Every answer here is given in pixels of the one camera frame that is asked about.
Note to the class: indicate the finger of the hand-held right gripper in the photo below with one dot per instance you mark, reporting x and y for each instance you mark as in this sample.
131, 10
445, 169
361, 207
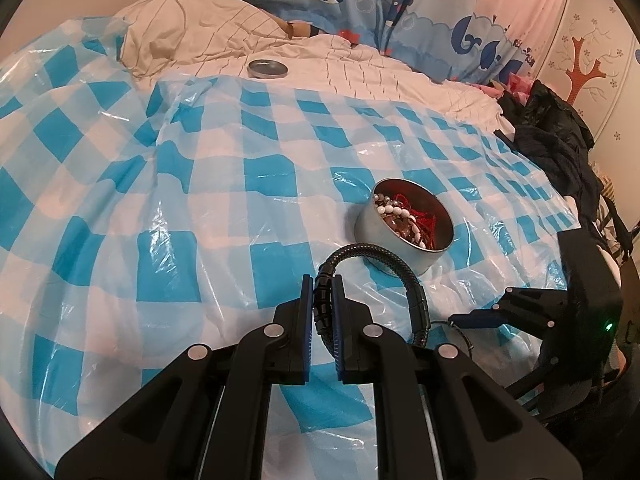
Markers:
480, 319

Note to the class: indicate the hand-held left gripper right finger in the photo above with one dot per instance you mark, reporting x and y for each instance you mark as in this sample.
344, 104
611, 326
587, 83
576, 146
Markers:
340, 332

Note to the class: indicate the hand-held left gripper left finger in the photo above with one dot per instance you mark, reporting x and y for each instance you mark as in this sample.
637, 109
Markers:
306, 332

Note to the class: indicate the round metal tin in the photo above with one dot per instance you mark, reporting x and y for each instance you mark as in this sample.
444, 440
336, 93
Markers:
372, 240

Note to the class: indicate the pile of black clothes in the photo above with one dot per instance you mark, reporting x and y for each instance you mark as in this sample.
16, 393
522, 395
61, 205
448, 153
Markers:
550, 135

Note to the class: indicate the blue checkered plastic sheet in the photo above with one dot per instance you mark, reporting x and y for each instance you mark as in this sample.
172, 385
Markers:
175, 210

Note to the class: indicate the pink cloth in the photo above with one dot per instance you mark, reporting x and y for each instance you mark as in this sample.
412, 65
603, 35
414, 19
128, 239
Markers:
517, 84

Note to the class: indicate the round metal tin lid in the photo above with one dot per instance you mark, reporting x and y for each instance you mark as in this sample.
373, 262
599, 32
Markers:
267, 69

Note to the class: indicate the white striped duvet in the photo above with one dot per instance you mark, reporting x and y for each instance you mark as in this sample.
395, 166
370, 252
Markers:
225, 25

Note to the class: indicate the whale print blanket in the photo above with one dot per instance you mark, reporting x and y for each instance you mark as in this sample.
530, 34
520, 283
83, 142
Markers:
400, 5

